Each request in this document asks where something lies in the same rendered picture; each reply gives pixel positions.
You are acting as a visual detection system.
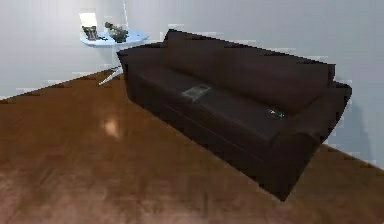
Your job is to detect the dark brown sofa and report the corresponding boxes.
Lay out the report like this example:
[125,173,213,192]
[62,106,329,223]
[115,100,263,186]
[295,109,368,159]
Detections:
[116,28,353,203]

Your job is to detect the small dark remote control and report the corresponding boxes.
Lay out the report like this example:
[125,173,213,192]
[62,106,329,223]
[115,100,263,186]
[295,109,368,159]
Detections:
[267,108,286,120]

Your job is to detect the pale blue round table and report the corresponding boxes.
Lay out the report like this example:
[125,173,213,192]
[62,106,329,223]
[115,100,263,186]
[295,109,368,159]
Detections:
[79,28,150,87]

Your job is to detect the green house plant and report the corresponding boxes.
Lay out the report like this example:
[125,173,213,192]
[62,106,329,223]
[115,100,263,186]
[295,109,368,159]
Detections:
[104,21,130,44]

